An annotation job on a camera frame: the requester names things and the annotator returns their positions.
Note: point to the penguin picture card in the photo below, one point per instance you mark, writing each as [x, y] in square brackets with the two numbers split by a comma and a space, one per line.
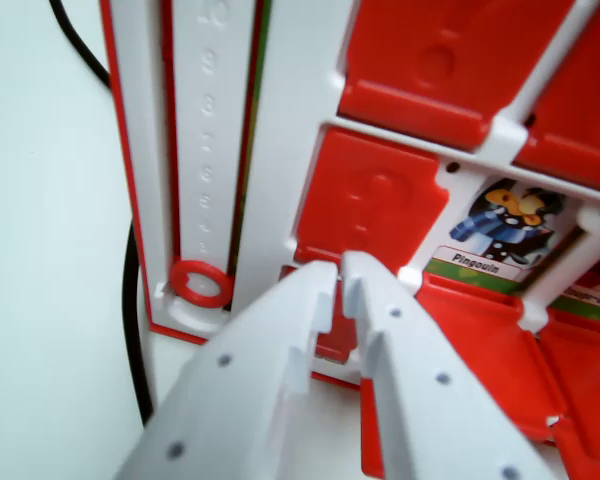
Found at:
[510, 225]

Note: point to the red and white game board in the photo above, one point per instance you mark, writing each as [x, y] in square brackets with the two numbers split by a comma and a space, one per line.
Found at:
[280, 125]

